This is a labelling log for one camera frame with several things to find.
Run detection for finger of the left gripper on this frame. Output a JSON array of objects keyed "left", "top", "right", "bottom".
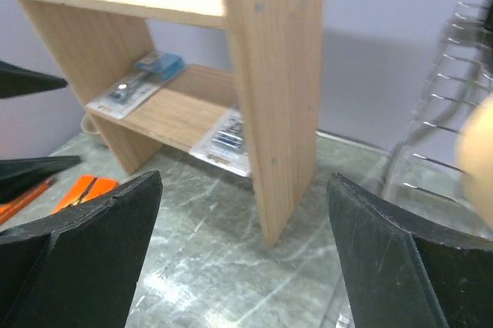
[
  {"left": 1, "top": 156, "right": 82, "bottom": 203},
  {"left": 1, "top": 62, "right": 68, "bottom": 98}
]

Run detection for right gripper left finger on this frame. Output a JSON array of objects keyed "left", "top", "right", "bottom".
[{"left": 1, "top": 171, "right": 163, "bottom": 327}]

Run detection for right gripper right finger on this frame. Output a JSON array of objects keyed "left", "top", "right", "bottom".
[{"left": 327, "top": 173, "right": 492, "bottom": 327}]

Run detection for orange razor box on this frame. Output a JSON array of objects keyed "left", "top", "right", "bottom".
[
  {"left": 0, "top": 177, "right": 56, "bottom": 225},
  {"left": 51, "top": 175, "right": 119, "bottom": 215}
]

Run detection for blue razor blister pack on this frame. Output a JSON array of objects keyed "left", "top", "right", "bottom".
[
  {"left": 189, "top": 105, "right": 251, "bottom": 177},
  {"left": 86, "top": 51, "right": 187, "bottom": 120}
]

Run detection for wooden two-tier shelf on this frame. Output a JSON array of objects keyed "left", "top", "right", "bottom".
[{"left": 17, "top": 0, "right": 324, "bottom": 246}]

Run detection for beige ceramic bowl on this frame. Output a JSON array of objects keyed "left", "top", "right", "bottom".
[{"left": 80, "top": 114, "right": 106, "bottom": 147}]

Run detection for metal dish rack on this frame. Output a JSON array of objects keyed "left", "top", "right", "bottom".
[{"left": 319, "top": 1, "right": 493, "bottom": 328}]

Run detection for beige plate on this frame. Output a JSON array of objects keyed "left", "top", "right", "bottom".
[{"left": 455, "top": 95, "right": 492, "bottom": 226}]

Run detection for black plate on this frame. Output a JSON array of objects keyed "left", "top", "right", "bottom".
[{"left": 478, "top": 0, "right": 492, "bottom": 75}]

